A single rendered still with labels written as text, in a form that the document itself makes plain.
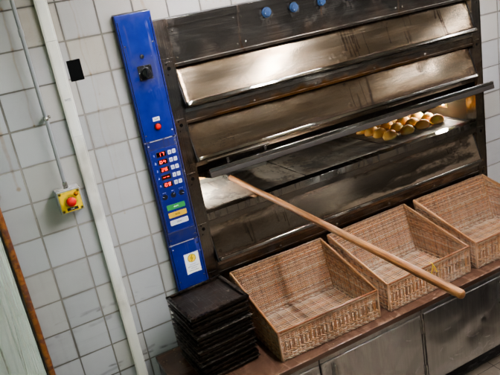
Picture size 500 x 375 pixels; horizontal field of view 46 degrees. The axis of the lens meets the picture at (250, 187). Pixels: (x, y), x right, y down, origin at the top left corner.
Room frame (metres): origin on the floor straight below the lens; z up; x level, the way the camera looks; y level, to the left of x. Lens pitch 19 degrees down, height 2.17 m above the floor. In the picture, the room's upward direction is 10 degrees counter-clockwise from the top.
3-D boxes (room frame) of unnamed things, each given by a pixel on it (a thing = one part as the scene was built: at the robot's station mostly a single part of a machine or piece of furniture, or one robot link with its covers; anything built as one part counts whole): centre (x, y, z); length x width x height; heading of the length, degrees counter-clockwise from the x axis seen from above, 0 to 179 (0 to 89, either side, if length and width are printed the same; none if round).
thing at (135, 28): (3.46, 0.75, 1.07); 1.93 x 0.16 x 2.15; 24
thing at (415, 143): (3.06, -0.58, 1.16); 1.80 x 0.06 x 0.04; 114
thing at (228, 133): (3.04, -0.59, 1.54); 1.79 x 0.11 x 0.19; 114
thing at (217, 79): (3.04, -0.59, 1.80); 1.79 x 0.11 x 0.19; 114
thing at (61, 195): (2.39, 0.76, 1.46); 0.10 x 0.07 x 0.10; 114
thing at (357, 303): (2.56, -0.16, 0.72); 0.56 x 0.49 x 0.28; 113
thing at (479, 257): (3.05, -1.26, 0.72); 0.56 x 0.49 x 0.28; 113
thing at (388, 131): (3.68, -0.94, 1.21); 0.61 x 0.48 x 0.06; 24
